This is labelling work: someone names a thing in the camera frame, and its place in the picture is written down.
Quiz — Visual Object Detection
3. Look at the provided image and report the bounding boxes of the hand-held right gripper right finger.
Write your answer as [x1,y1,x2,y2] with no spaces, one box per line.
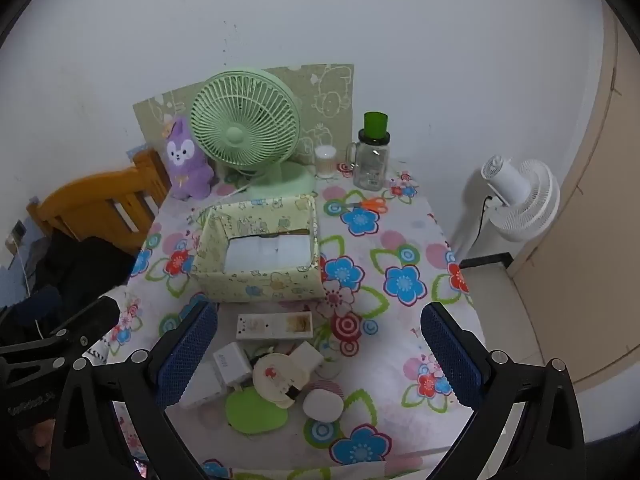
[420,302,587,480]

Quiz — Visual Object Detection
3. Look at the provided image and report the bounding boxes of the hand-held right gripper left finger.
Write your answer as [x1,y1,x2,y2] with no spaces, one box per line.
[50,301,221,480]

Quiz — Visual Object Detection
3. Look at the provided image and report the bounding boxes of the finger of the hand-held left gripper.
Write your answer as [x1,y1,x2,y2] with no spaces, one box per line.
[0,296,122,377]

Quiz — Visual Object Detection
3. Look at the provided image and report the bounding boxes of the white rectangular block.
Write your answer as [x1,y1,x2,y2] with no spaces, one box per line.
[179,360,237,409]

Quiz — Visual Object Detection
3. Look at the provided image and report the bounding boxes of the white power adapter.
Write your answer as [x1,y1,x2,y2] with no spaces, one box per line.
[212,342,247,389]
[289,341,326,377]

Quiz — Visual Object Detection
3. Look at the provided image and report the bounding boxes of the green oval case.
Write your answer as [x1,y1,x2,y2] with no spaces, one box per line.
[224,387,290,434]

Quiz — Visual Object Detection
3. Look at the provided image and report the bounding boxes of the long white rectangular box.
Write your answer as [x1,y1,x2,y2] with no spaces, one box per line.
[236,311,315,342]

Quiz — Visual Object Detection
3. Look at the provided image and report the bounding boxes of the round white tin red print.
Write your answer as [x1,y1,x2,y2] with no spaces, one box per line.
[252,352,315,409]

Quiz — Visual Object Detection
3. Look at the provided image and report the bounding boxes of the yellow-green printed fabric storage box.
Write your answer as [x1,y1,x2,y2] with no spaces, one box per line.
[191,194,324,305]

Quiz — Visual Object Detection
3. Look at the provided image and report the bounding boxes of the white round puff case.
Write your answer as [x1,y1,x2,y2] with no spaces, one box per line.
[302,388,345,422]

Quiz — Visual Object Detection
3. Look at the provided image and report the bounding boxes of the person's left hand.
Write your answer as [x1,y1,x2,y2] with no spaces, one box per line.
[22,417,58,468]

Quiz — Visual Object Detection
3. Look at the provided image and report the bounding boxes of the dark clothes pile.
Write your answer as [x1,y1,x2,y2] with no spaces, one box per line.
[0,232,137,343]

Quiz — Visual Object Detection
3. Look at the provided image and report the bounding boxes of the wooden chair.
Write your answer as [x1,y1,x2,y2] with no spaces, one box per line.
[37,147,172,257]

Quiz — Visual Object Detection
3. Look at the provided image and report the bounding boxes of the floral tablecloth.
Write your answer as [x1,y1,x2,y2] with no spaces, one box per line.
[82,157,488,480]

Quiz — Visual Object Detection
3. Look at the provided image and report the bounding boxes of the white standing fan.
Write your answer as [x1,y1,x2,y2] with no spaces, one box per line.
[450,156,561,261]

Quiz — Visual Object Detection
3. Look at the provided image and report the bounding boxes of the purple plush toy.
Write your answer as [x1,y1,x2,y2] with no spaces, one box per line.
[165,116,216,201]

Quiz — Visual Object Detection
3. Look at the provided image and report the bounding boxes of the beige wooden cabinet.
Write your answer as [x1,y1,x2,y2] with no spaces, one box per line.
[510,10,640,392]

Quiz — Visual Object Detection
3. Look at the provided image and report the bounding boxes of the glass mug jar black lid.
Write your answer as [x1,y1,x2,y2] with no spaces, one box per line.
[346,130,392,191]

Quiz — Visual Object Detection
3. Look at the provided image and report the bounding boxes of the green desk fan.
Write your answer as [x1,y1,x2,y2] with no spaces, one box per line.
[190,70,317,199]

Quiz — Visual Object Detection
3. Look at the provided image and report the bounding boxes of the clear cotton swab container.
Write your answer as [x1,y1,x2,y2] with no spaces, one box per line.
[314,145,339,180]

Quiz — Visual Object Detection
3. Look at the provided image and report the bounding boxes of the green plastic cup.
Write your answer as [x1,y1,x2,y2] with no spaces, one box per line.
[363,111,391,142]

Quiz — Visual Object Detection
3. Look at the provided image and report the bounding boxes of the green cartoon printed board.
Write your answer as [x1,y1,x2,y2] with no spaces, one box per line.
[132,63,355,167]

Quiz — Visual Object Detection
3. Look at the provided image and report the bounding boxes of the wall socket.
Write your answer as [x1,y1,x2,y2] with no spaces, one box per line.
[5,220,27,254]

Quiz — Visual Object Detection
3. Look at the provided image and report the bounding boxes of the black power cable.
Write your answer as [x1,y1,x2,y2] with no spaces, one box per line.
[474,195,497,257]

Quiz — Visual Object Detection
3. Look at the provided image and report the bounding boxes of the orange handled scissors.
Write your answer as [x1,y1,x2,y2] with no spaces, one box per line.
[346,197,389,213]

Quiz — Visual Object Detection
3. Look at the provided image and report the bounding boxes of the white fan power cord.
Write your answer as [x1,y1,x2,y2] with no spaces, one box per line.
[187,182,252,221]

